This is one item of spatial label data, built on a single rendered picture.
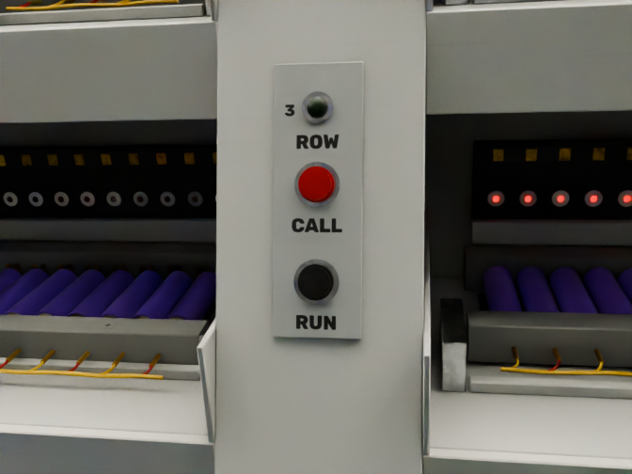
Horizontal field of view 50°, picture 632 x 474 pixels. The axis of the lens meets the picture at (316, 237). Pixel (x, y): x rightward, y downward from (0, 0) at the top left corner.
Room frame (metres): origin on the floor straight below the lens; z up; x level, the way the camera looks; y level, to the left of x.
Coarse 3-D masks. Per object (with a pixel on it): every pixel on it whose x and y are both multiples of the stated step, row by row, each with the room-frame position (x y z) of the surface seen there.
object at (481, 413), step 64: (512, 192) 0.45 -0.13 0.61; (576, 192) 0.44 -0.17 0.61; (512, 256) 0.44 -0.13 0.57; (576, 256) 0.43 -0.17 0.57; (448, 320) 0.35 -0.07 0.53; (512, 320) 0.36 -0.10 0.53; (576, 320) 0.35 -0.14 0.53; (448, 384) 0.34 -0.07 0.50; (512, 384) 0.33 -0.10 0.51; (576, 384) 0.33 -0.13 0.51; (448, 448) 0.30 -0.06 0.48; (512, 448) 0.30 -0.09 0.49; (576, 448) 0.29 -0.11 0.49
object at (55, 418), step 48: (48, 240) 0.51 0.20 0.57; (96, 240) 0.50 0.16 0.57; (144, 240) 0.49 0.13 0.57; (192, 240) 0.49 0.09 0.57; (0, 384) 0.37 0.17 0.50; (48, 384) 0.36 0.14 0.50; (96, 384) 0.36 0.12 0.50; (144, 384) 0.36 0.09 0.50; (192, 384) 0.36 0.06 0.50; (0, 432) 0.33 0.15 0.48; (48, 432) 0.32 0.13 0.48; (96, 432) 0.32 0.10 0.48; (144, 432) 0.32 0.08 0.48; (192, 432) 0.32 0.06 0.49
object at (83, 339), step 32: (0, 320) 0.39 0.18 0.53; (32, 320) 0.38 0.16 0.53; (64, 320) 0.38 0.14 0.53; (96, 320) 0.38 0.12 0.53; (128, 320) 0.38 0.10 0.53; (160, 320) 0.38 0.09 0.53; (192, 320) 0.37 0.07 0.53; (0, 352) 0.38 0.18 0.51; (32, 352) 0.38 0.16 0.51; (64, 352) 0.37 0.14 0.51; (96, 352) 0.37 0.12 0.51; (128, 352) 0.37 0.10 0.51; (160, 352) 0.36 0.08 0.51; (192, 352) 0.36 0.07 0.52
